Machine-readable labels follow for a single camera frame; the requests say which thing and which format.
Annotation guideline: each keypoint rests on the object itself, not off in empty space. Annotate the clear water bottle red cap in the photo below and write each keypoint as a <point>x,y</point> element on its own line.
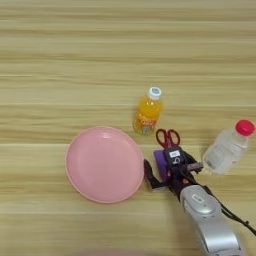
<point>226,150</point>

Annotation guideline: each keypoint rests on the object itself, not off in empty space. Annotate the pink round plate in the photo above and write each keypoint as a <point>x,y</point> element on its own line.
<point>103,165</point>

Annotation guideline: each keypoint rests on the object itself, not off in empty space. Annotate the orange juice bottle white cap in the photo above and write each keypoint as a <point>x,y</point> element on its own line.
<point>147,113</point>

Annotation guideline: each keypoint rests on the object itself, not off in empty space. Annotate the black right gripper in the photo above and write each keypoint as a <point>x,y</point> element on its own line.
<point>178,180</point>

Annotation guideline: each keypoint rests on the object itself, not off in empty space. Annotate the purple rectangular block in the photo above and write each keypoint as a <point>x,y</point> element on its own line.
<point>160,161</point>

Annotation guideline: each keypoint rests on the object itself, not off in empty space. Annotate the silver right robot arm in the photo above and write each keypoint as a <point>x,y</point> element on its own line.
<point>210,220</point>

